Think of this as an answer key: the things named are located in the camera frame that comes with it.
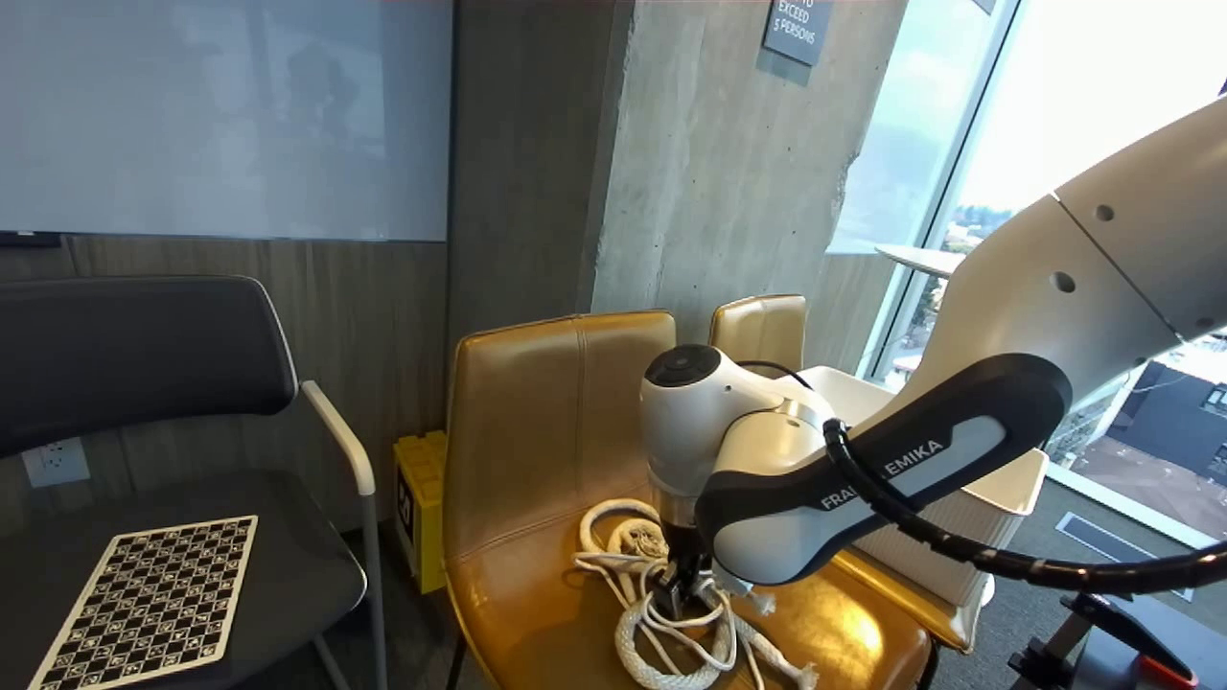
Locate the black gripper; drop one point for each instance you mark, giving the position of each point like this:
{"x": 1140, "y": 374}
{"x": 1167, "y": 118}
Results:
{"x": 686, "y": 547}

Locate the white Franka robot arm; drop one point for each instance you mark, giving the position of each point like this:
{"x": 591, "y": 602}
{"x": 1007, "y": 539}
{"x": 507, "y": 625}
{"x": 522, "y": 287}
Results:
{"x": 1124, "y": 255}

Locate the gold leather chair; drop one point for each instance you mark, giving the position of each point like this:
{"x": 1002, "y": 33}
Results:
{"x": 761, "y": 330}
{"x": 538, "y": 409}

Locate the yellow box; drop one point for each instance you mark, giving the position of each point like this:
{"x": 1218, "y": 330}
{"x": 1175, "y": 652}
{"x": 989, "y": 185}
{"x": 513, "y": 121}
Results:
{"x": 421, "y": 513}

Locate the black white calibration pattern board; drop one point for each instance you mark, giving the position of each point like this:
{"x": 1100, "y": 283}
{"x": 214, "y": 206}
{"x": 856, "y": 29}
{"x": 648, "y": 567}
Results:
{"x": 154, "y": 599}

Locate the black chair with metal armrest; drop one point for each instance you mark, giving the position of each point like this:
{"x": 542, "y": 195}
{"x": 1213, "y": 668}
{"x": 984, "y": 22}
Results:
{"x": 127, "y": 357}

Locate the grey occupancy wall sign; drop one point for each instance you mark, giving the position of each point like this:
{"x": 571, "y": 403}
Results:
{"x": 800, "y": 29}

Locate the white wall outlet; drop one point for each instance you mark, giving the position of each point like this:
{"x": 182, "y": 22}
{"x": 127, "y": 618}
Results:
{"x": 56, "y": 461}

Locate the white wall whiteboard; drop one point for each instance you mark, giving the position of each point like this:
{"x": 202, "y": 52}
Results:
{"x": 214, "y": 118}

